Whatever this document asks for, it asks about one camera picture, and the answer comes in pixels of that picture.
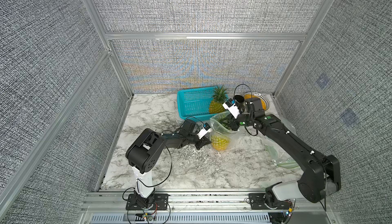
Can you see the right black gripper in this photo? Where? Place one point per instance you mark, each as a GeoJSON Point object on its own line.
{"type": "Point", "coordinates": [233, 123]}

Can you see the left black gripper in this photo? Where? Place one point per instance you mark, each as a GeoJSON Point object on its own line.
{"type": "Point", "coordinates": [202, 142]}

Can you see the black mug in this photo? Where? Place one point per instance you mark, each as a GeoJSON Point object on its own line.
{"type": "Point", "coordinates": [239, 100]}

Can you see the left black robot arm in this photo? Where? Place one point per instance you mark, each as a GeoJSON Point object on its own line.
{"type": "Point", "coordinates": [144, 153]}

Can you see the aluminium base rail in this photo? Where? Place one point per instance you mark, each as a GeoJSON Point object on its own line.
{"type": "Point", "coordinates": [203, 206]}

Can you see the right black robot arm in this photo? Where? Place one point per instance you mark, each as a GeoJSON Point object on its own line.
{"type": "Point", "coordinates": [321, 174]}

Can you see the clear green zip-top bag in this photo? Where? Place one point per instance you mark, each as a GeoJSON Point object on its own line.
{"type": "Point", "coordinates": [279, 156]}

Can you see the teal plastic basket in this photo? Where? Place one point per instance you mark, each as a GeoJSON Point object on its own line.
{"type": "Point", "coordinates": [194, 103]}

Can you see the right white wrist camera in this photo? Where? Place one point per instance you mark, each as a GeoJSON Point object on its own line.
{"type": "Point", "coordinates": [232, 107]}

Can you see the yellow pineapple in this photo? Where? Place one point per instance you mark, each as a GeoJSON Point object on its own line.
{"type": "Point", "coordinates": [219, 97]}

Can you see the patterned bowl with yellow food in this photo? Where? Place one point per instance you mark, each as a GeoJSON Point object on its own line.
{"type": "Point", "coordinates": [264, 100]}

